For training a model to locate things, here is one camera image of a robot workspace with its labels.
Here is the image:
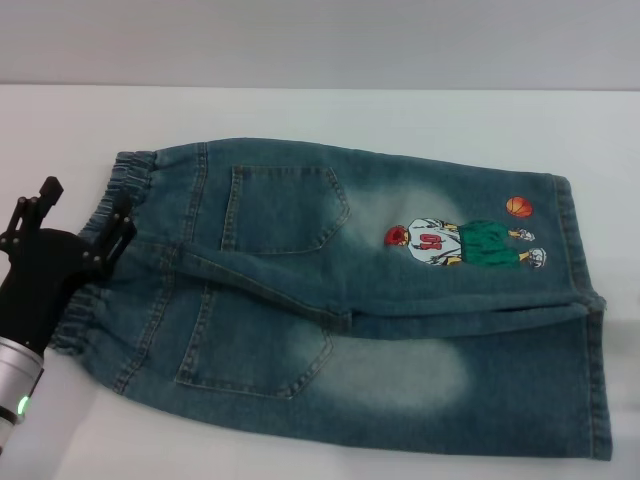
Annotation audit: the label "blue denim shorts with print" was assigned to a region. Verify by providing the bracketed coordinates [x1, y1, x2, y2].
[49, 135, 614, 446]

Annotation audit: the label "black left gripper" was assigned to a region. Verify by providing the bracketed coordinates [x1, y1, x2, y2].
[0, 175, 139, 354]

